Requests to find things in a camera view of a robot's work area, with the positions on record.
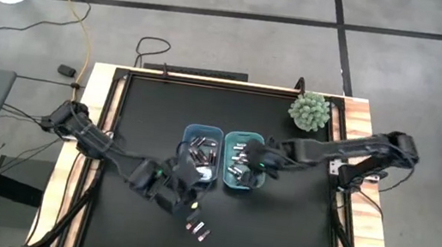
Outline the yellow extension cable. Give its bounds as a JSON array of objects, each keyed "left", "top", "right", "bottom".
[{"left": 16, "top": 0, "right": 100, "bottom": 105}]

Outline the black table clamp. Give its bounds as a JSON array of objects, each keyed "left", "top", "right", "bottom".
[{"left": 293, "top": 76, "right": 309, "bottom": 95}]

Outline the light wooden table board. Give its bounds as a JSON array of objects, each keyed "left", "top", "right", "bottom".
[{"left": 25, "top": 54, "right": 418, "bottom": 247}]

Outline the black aluminium table frame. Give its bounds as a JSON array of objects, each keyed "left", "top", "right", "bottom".
[{"left": 27, "top": 54, "right": 414, "bottom": 247}]

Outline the black desk base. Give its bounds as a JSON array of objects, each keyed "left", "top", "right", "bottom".
[{"left": 0, "top": 153, "right": 51, "bottom": 210}]

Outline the black power adapter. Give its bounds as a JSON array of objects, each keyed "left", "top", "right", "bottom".
[{"left": 56, "top": 63, "right": 78, "bottom": 79}]

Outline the dusty blue plastic bin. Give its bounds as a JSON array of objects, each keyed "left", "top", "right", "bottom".
[{"left": 175, "top": 121, "right": 227, "bottom": 186}]

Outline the teal plastic bin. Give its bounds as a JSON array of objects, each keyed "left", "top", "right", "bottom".
[{"left": 216, "top": 128, "right": 272, "bottom": 193}]

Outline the green succulent in patterned pot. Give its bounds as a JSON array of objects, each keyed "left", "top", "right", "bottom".
[{"left": 284, "top": 88, "right": 334, "bottom": 136}]

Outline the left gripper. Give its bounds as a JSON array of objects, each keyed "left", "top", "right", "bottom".
[{"left": 153, "top": 149, "right": 211, "bottom": 226}]

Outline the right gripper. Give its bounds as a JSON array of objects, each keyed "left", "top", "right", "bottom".
[{"left": 237, "top": 137, "right": 285, "bottom": 193}]

